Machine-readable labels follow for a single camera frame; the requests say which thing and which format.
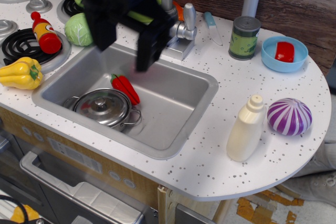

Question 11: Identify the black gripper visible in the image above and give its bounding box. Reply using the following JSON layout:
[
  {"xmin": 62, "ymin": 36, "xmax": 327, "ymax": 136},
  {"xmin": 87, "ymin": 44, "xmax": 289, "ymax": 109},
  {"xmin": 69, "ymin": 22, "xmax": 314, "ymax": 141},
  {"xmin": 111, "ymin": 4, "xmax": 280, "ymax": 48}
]
[{"xmin": 82, "ymin": 0, "xmax": 175, "ymax": 72}]

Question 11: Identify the cream detergent bottle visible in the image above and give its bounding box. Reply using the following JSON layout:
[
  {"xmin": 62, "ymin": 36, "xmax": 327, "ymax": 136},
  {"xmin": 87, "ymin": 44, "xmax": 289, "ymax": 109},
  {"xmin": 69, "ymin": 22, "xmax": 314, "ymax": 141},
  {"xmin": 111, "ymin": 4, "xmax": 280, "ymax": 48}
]
[{"xmin": 226, "ymin": 94, "xmax": 267, "ymax": 162}]

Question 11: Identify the grey sink basin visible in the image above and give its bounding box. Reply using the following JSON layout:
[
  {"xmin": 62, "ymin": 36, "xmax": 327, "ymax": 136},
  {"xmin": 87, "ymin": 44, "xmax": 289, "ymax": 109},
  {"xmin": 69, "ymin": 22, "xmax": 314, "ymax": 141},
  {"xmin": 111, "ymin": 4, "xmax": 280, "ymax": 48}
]
[{"xmin": 32, "ymin": 44, "xmax": 218, "ymax": 159}]

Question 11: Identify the green plastic plate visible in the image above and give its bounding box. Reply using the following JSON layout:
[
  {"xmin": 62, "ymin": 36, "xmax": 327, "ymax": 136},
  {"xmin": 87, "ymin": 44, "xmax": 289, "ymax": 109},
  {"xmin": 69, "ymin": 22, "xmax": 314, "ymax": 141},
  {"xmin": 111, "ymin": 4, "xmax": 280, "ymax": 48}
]
[{"xmin": 128, "ymin": 11, "xmax": 153, "ymax": 25}]

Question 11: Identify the silver toy faucet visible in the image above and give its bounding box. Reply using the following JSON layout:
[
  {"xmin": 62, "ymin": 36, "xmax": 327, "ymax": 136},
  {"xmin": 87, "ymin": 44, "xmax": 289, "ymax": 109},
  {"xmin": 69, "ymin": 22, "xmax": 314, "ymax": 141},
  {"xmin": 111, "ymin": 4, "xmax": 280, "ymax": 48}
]
[{"xmin": 161, "ymin": 0, "xmax": 197, "ymax": 60}]

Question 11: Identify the orange toy carrot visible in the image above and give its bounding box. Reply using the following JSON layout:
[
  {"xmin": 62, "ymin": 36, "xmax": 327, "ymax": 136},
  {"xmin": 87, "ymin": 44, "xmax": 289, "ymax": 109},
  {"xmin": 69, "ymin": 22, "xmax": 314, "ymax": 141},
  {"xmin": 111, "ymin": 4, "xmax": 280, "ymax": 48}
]
[{"xmin": 173, "ymin": 1, "xmax": 184, "ymax": 22}]

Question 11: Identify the red toy chili pepper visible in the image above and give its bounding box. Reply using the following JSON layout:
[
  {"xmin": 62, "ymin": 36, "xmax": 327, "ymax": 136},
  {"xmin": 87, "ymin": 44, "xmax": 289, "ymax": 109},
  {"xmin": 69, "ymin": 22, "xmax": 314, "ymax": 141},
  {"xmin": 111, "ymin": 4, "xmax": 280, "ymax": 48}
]
[{"xmin": 110, "ymin": 74, "xmax": 140, "ymax": 105}]

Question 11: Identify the green toy cabbage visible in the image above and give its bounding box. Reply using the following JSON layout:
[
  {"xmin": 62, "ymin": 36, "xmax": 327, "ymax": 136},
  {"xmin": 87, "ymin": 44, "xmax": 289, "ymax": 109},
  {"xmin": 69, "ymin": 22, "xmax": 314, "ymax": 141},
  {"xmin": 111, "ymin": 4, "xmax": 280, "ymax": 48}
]
[{"xmin": 64, "ymin": 13, "xmax": 93, "ymax": 46}]

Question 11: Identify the steel pot with lid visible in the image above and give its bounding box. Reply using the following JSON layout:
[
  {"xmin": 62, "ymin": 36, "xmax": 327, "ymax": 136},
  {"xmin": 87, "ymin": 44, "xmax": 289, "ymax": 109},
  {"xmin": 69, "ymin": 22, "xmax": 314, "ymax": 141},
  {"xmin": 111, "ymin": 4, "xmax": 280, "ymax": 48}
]
[{"xmin": 64, "ymin": 88, "xmax": 142, "ymax": 132}]

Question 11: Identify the back right stove burner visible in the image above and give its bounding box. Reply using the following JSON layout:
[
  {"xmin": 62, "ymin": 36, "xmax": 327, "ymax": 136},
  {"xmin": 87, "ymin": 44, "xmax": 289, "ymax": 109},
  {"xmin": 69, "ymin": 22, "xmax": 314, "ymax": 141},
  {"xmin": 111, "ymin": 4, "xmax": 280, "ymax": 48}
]
[{"xmin": 57, "ymin": 0, "xmax": 83, "ymax": 24}]

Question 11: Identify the green labelled toy can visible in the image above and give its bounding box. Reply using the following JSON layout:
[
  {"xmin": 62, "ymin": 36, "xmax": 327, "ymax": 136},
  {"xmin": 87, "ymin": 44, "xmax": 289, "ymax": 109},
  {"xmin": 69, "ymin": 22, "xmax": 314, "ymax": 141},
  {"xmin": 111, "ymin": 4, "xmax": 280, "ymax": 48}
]
[{"xmin": 228, "ymin": 16, "xmax": 261, "ymax": 60}]

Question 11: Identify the red toy ketchup bottle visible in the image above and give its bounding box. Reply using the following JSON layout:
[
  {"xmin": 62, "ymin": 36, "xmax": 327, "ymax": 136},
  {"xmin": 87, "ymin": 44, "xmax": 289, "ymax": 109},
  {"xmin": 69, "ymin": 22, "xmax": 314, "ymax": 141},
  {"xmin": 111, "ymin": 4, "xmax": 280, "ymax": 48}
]
[{"xmin": 30, "ymin": 12, "xmax": 62, "ymax": 54}]

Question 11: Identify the silver stove knob middle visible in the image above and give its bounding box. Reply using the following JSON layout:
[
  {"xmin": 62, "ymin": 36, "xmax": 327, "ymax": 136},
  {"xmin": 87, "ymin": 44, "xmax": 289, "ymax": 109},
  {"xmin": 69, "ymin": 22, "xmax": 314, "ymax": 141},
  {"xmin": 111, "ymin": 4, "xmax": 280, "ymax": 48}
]
[{"xmin": 26, "ymin": 0, "xmax": 53, "ymax": 14}]

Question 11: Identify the silver stove knob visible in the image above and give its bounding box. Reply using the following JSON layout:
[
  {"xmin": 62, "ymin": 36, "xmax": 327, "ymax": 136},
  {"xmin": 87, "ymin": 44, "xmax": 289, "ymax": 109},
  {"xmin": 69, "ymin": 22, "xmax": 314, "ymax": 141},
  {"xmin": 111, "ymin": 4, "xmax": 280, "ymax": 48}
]
[
  {"xmin": 0, "ymin": 19, "xmax": 18, "ymax": 38},
  {"xmin": 26, "ymin": 0, "xmax": 53, "ymax": 14}
]

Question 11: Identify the yellow toy bell pepper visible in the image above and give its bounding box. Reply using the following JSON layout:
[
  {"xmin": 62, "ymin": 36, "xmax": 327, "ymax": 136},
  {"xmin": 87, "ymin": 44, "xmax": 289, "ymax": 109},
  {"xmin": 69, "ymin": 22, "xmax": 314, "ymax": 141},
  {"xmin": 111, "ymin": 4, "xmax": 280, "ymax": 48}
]
[{"xmin": 1, "ymin": 57, "xmax": 43, "ymax": 90}]

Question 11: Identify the front left stove burner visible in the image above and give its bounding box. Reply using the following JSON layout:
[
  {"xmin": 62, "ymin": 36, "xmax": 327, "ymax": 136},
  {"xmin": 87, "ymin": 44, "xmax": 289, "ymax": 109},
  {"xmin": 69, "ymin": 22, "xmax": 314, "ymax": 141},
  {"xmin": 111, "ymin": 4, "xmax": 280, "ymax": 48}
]
[{"xmin": 1, "ymin": 28, "xmax": 71, "ymax": 74}]

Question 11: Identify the blue plastic bowl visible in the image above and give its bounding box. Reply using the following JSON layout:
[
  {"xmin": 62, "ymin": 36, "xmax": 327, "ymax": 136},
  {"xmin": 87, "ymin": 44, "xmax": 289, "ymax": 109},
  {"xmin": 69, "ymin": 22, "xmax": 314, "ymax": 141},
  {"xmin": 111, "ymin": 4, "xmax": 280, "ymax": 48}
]
[{"xmin": 261, "ymin": 36, "xmax": 308, "ymax": 73}]

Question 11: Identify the red toy food piece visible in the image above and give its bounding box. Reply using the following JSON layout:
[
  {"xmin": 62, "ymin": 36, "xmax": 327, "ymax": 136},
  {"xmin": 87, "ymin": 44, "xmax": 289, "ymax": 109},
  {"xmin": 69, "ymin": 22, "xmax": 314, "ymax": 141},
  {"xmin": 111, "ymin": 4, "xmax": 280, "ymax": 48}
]
[{"xmin": 275, "ymin": 41, "xmax": 295, "ymax": 63}]

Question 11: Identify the silver stove knob left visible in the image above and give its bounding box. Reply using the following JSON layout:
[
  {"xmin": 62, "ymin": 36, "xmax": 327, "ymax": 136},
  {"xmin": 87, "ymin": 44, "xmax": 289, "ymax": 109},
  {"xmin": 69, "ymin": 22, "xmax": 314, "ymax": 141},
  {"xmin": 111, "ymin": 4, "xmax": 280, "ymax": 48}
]
[{"xmin": 0, "ymin": 19, "xmax": 18, "ymax": 38}]

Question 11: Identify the purple striped toy onion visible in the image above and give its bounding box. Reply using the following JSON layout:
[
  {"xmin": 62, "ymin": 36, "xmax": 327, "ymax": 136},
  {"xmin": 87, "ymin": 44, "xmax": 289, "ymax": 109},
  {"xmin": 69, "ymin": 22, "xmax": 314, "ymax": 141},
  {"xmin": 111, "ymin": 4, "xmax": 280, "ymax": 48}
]
[{"xmin": 267, "ymin": 98, "xmax": 312, "ymax": 136}]

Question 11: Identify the yellow object bottom left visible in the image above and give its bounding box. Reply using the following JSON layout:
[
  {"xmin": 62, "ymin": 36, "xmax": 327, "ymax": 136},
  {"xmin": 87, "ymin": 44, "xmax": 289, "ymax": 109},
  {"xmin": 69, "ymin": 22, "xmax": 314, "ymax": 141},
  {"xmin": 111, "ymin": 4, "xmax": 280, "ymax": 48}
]
[{"xmin": 10, "ymin": 205, "xmax": 40, "ymax": 223}]

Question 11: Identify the blue handled toy knife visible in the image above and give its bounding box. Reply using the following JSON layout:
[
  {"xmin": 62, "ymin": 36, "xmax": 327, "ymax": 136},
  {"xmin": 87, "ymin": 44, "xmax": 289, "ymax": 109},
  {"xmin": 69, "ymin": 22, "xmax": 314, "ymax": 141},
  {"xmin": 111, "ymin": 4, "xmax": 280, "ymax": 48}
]
[{"xmin": 204, "ymin": 12, "xmax": 223, "ymax": 46}]

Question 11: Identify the silver oven door handle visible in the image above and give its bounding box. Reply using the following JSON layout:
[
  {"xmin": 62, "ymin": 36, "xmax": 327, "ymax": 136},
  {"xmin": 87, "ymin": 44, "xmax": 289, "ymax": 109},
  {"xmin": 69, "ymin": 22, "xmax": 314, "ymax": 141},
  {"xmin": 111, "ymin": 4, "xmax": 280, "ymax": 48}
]
[{"xmin": 20, "ymin": 151, "xmax": 145, "ymax": 223}]

